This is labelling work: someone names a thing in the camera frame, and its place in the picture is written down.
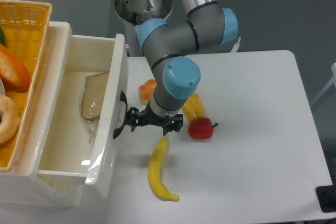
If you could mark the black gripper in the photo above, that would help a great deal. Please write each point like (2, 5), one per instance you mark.
(136, 118)

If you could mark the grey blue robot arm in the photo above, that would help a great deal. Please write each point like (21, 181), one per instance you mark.
(166, 49)

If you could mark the white drawer cabinet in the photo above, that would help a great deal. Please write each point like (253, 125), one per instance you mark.
(18, 185)

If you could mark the orange knotted bread roll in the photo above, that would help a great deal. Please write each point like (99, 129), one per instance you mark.
(145, 91)

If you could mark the yellow bell pepper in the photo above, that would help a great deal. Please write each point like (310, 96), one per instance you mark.
(193, 108)

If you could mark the red bell pepper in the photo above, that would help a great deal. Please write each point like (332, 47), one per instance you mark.
(201, 129)

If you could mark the yellow banana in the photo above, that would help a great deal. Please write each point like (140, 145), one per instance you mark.
(154, 172)

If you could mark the beige bagel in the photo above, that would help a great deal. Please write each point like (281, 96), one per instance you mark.
(9, 118)

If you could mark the orange baguette loaf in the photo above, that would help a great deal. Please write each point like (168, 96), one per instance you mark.
(14, 73)

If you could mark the yellow woven basket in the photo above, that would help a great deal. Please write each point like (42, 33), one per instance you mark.
(25, 24)

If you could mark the green vegetable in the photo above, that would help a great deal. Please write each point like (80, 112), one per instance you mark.
(2, 37)

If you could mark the black device at edge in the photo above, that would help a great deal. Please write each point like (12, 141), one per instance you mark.
(326, 198)

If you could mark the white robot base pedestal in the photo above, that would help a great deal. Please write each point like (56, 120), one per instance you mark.
(135, 12)

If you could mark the white frame at right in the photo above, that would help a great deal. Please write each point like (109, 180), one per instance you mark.
(327, 90)

